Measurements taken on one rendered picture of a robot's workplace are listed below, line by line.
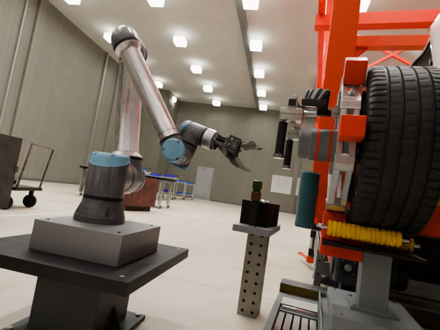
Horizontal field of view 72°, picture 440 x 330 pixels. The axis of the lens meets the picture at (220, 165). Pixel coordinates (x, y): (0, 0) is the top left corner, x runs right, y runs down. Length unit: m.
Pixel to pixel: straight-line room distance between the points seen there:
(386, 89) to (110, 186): 1.02
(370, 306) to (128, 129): 1.21
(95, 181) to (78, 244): 0.25
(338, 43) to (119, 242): 1.67
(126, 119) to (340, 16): 1.44
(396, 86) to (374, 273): 0.68
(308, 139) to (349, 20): 1.04
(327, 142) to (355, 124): 0.30
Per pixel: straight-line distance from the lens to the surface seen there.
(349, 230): 1.22
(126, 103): 1.44
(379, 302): 1.37
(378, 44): 4.34
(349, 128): 1.03
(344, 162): 1.10
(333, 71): 2.01
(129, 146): 1.40
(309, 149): 1.32
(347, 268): 1.66
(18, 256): 1.12
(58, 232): 1.15
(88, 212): 1.21
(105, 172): 1.20
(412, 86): 1.18
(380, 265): 1.34
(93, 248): 1.08
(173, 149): 1.19
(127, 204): 5.82
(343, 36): 2.11
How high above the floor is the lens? 0.58
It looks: 5 degrees up
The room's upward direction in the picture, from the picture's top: 9 degrees clockwise
